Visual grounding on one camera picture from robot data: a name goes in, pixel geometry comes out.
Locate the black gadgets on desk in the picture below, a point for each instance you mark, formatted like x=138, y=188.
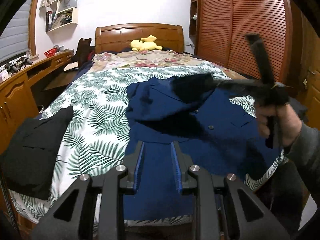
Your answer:
x=15, y=66

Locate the navy blue suit jacket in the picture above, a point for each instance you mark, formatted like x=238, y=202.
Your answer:
x=218, y=135

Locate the right hand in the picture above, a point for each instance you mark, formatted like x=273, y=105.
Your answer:
x=289, y=122

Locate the black folded garment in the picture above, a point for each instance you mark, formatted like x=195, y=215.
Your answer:
x=28, y=162

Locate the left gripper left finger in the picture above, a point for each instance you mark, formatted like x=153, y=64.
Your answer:
x=92, y=207

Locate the wooden headboard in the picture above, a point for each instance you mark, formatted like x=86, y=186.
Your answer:
x=118, y=37

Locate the dark wooden chair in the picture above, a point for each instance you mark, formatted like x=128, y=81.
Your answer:
x=83, y=50

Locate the wooden louvered wardrobe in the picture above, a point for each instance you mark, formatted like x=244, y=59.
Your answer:
x=218, y=29

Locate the floral quilt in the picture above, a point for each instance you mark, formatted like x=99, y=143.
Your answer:
x=153, y=59

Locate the yellow plush toy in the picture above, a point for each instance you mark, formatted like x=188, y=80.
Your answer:
x=145, y=44

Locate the grey window blind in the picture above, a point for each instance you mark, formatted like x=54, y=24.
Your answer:
x=14, y=39

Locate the red basket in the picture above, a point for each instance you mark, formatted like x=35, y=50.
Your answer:
x=50, y=52

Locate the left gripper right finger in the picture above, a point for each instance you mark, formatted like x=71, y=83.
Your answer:
x=224, y=207

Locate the wooden desk cabinet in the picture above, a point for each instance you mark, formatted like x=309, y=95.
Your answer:
x=17, y=100

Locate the leaf print bed sheet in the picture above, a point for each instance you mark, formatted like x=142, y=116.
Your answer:
x=98, y=134

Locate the white wall shelf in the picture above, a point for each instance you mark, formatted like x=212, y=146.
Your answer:
x=60, y=13

